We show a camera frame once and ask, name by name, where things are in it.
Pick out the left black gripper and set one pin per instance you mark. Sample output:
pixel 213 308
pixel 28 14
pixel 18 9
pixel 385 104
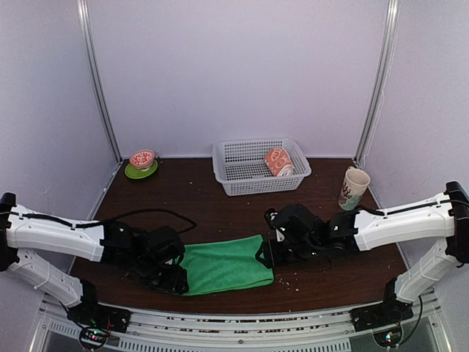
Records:
pixel 174 282

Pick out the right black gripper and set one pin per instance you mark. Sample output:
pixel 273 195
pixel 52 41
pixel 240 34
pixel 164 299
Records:
pixel 267 247

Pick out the green microfiber towel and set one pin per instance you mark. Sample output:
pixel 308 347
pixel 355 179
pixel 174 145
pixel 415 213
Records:
pixel 225 266

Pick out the white plastic mesh basket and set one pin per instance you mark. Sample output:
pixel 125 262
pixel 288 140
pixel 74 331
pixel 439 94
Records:
pixel 239 166

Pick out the orange rabbit pattern towel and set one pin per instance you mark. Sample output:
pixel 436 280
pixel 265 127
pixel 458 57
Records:
pixel 279 162

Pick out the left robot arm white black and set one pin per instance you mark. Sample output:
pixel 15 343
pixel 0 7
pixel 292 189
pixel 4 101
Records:
pixel 23 231

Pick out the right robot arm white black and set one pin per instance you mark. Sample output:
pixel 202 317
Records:
pixel 443 217

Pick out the green saucer plate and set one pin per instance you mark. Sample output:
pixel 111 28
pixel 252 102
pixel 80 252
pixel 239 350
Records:
pixel 137 174

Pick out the red patterned small bowl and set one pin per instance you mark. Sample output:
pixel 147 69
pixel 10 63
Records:
pixel 142 159

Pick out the ceramic mug floral pattern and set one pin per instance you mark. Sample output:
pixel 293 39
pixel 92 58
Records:
pixel 356 182

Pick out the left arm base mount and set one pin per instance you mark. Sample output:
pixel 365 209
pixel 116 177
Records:
pixel 97 324

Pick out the aluminium front rail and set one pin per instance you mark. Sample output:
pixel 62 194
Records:
pixel 318 330

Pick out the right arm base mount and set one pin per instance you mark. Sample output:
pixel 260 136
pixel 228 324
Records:
pixel 384 320

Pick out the right aluminium frame post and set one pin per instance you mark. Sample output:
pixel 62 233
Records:
pixel 383 67

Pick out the aluminium frame post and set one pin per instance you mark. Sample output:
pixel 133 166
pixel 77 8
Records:
pixel 383 67
pixel 86 29

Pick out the left aluminium frame post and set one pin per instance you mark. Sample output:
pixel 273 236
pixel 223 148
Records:
pixel 86 29

